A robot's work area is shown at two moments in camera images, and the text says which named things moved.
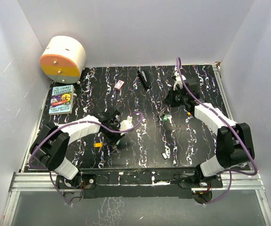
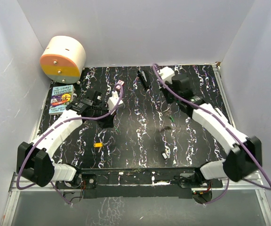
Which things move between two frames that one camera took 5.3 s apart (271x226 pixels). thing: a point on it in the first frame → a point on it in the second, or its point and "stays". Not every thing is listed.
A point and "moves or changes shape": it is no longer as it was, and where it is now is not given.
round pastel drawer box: (63, 59) stays
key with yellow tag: (98, 145) stays
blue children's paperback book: (61, 100) stays
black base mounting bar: (138, 182) stays
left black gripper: (112, 141) → (107, 123)
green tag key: (115, 147) moves or changes shape
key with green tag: (166, 117) moves or changes shape
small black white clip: (164, 156) stays
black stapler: (144, 78) stays
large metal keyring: (162, 112) → (167, 109)
